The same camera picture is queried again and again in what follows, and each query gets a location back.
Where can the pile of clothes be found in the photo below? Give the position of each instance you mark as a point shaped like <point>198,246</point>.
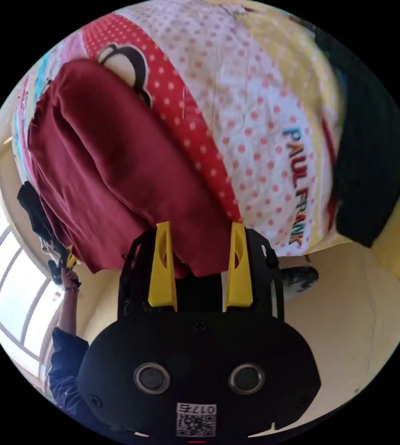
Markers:
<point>370,146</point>

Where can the person's left hand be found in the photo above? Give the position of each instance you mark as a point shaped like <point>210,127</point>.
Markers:
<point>70,281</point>

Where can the person's body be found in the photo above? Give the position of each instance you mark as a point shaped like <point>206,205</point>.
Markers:
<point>64,375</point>

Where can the black garment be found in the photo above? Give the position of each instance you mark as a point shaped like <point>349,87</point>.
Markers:
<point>33,208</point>

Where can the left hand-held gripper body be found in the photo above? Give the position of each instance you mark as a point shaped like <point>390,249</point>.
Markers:
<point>55,270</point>

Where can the red thermal shirt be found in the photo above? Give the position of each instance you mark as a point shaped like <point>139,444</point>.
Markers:
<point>116,174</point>

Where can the person's left forearm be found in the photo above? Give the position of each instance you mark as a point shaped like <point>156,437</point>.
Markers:
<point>67,313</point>

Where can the window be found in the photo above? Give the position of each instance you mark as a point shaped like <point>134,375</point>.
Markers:
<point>5,278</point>

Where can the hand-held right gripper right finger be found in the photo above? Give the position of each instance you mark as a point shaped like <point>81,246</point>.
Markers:
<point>238,281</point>

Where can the bed with printed dotted sheet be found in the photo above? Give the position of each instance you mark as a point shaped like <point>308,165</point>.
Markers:
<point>255,104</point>

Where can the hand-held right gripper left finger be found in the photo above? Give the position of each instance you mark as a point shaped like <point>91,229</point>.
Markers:
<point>161,278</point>

